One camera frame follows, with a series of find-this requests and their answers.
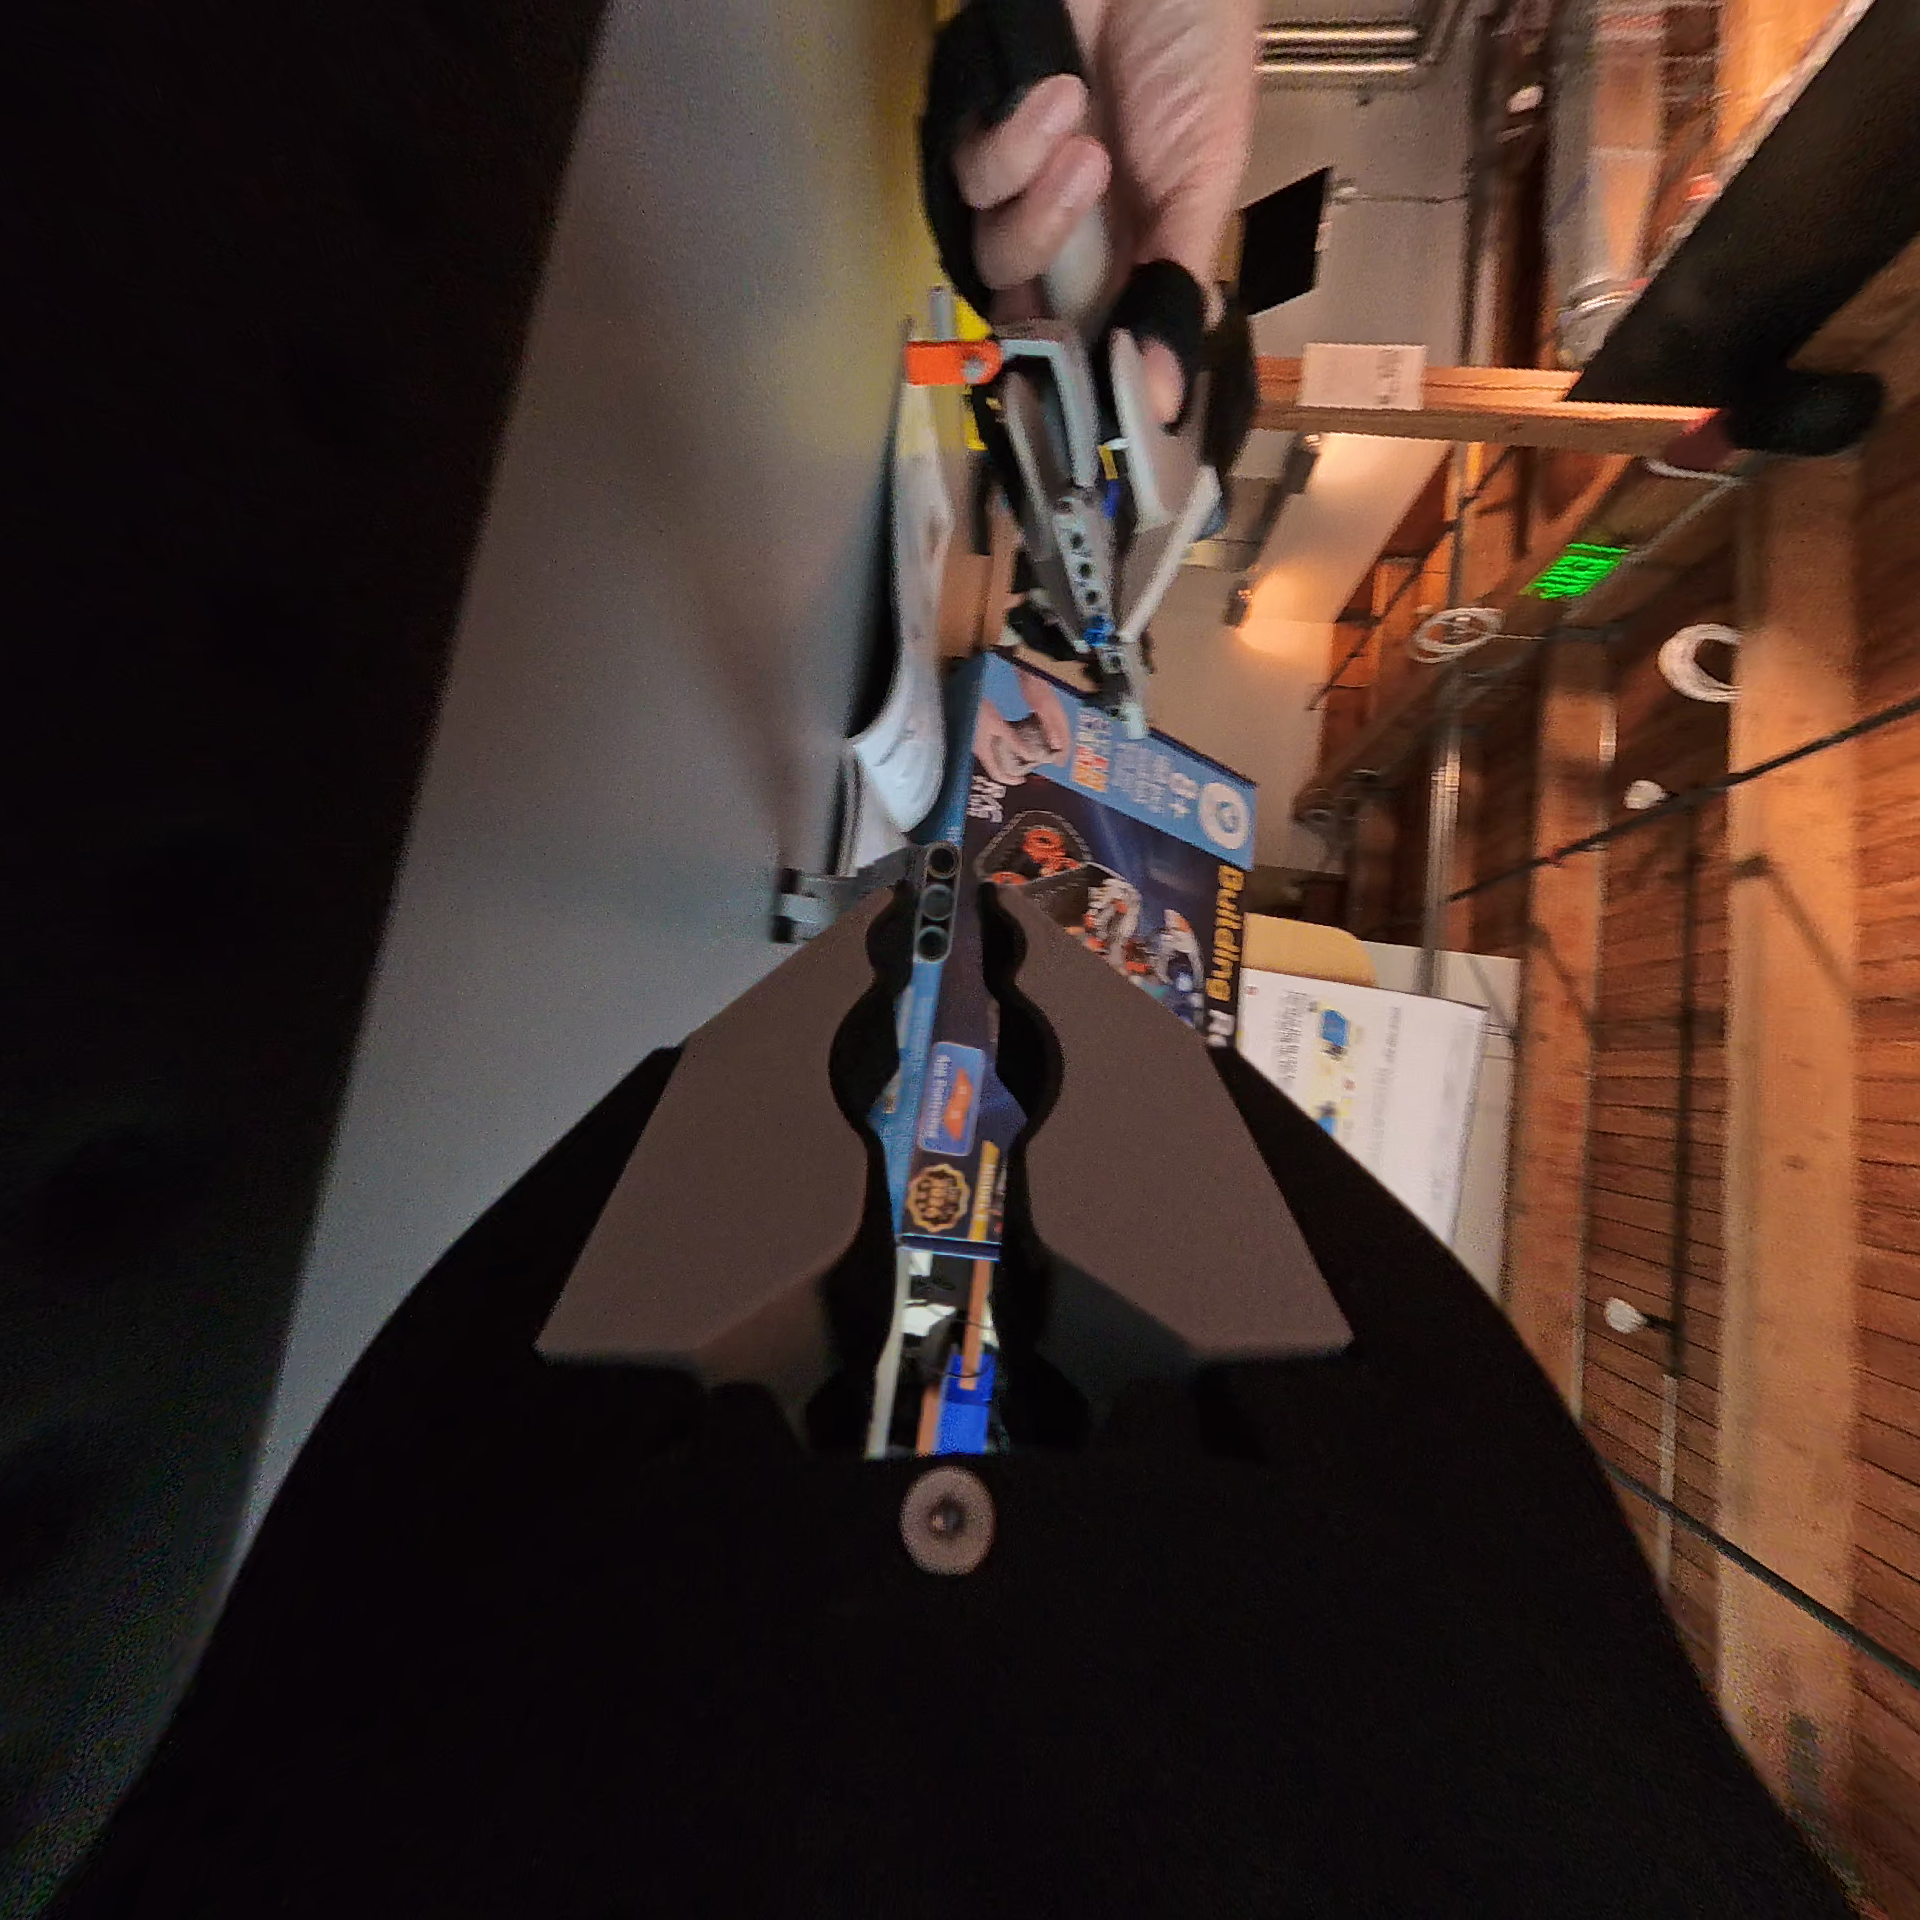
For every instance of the short three-hole toy beam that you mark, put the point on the short three-hole toy beam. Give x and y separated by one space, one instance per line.
939 901

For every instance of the grey desk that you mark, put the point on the grey desk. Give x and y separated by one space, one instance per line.
645 523

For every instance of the white label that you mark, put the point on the white label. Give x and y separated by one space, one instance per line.
1366 376

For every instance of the wooden shelf beam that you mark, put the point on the wooden shelf beam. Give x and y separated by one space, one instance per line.
1501 406

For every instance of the person's left hand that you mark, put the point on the person's left hand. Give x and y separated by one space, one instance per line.
1154 119

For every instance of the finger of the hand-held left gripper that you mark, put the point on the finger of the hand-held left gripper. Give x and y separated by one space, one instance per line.
1171 578
1161 434

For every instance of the black board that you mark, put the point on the black board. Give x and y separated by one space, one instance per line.
1770 254

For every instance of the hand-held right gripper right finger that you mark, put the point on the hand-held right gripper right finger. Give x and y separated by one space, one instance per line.
1171 1200

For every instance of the grey toy connector piece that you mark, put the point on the grey toy connector piece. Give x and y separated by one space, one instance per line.
802 901

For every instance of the large blue toy box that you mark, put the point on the large blue toy box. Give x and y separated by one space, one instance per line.
1110 840

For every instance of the white instruction booklet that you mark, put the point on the white instruction booklet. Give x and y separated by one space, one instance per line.
909 750

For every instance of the black wall panel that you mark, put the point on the black wall panel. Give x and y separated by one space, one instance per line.
1289 241

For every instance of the green exit sign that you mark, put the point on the green exit sign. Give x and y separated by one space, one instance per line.
1575 570

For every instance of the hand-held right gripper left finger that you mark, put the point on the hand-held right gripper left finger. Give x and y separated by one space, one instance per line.
720 1171

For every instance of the white cardboard box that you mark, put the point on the white cardboard box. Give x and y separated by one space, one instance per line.
1395 1079

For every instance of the grey toy frame assembly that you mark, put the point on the grey toy frame assembly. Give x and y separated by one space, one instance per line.
1073 523

